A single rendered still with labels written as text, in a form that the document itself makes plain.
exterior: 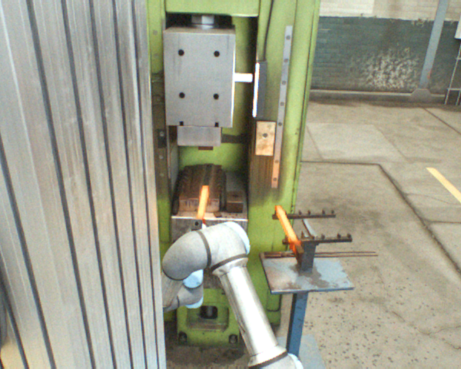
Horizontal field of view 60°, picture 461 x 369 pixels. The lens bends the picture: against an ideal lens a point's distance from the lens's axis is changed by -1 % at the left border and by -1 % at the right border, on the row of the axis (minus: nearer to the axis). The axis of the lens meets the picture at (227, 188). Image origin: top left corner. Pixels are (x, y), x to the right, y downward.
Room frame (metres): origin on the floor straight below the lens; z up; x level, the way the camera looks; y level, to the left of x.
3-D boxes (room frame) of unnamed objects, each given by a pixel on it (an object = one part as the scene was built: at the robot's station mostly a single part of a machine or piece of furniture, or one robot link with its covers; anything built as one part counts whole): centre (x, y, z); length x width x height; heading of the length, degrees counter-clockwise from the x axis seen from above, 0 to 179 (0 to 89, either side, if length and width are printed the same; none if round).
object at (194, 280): (1.19, 0.12, 1.00); 0.11 x 0.08 x 0.09; 0
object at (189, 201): (1.97, 0.14, 0.96); 0.42 x 0.20 x 0.09; 0
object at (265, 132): (1.89, -0.17, 1.27); 0.09 x 0.02 x 0.17; 90
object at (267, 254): (1.72, -0.50, 0.71); 0.60 x 0.04 x 0.01; 94
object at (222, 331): (1.98, 0.09, 0.23); 0.55 x 0.37 x 0.47; 0
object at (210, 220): (1.98, 0.09, 0.69); 0.56 x 0.38 x 0.45; 0
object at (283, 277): (1.60, -0.39, 0.70); 0.40 x 0.30 x 0.02; 98
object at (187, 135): (1.97, 0.14, 1.32); 0.42 x 0.20 x 0.10; 0
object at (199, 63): (1.97, 0.10, 1.56); 0.42 x 0.39 x 0.40; 0
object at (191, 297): (1.18, 0.13, 0.90); 0.11 x 0.08 x 0.11; 121
